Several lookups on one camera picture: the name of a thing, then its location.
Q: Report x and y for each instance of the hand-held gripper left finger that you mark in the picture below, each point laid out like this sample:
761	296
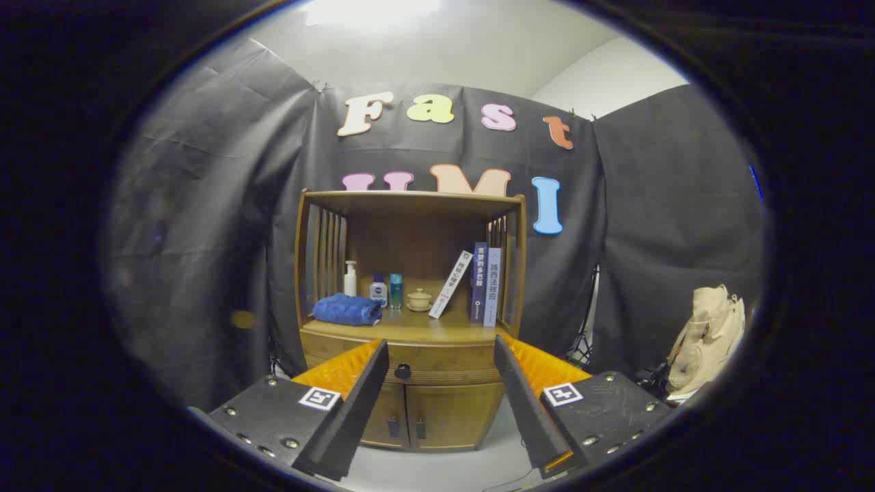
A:
359	410

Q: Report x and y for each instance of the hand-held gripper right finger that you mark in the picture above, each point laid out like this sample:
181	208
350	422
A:
523	410

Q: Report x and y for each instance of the black drawer knob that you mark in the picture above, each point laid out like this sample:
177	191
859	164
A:
402	371

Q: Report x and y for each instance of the wooden drawer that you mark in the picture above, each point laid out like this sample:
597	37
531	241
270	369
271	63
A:
444	359

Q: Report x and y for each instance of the wooden countertop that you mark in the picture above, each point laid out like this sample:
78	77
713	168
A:
424	333

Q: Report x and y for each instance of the wooden cabinet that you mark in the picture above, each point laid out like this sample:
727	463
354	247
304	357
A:
410	232

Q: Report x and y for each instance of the blue folded towel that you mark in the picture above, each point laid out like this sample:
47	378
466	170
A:
345	309

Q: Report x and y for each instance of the white bottle with blue cap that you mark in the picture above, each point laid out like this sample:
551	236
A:
378	292

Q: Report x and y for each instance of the clear blue bottle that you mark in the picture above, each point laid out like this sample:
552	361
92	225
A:
396	290

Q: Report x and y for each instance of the beige lidded teacup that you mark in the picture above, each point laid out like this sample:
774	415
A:
419	299

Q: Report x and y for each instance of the pale lilac book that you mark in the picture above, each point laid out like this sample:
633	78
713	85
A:
492	287

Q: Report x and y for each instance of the white pump bottle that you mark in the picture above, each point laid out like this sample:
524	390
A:
350	280

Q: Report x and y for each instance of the dark blue book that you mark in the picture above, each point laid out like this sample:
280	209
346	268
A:
478	280

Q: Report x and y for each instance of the white book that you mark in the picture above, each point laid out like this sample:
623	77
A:
451	283

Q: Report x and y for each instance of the beige bag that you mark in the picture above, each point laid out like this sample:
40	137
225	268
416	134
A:
707	342

